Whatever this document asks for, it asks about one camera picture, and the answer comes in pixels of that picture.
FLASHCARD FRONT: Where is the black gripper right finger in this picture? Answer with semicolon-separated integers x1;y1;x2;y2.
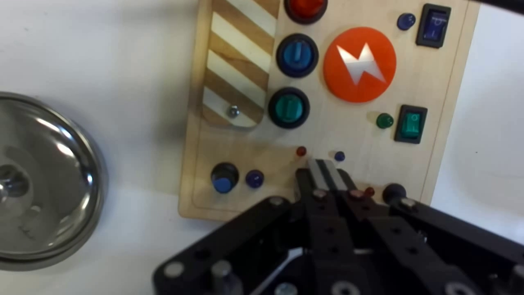
320;161;479;295

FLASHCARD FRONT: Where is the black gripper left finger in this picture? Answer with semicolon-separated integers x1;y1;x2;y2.
298;160;360;295

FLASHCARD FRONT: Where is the steel pot lid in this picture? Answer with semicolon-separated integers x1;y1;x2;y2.
0;92;106;273

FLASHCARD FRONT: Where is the wooden switch button board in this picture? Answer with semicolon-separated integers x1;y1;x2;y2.
178;0;479;222

